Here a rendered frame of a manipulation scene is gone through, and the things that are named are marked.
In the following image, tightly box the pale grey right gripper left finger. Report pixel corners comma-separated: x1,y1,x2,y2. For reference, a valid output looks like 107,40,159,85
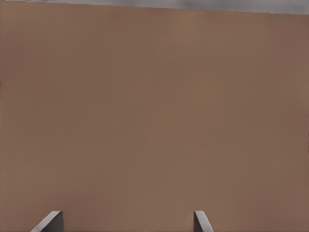
29,210,64,232

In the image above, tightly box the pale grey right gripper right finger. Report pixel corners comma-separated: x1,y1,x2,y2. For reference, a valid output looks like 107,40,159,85
193,210,214,232

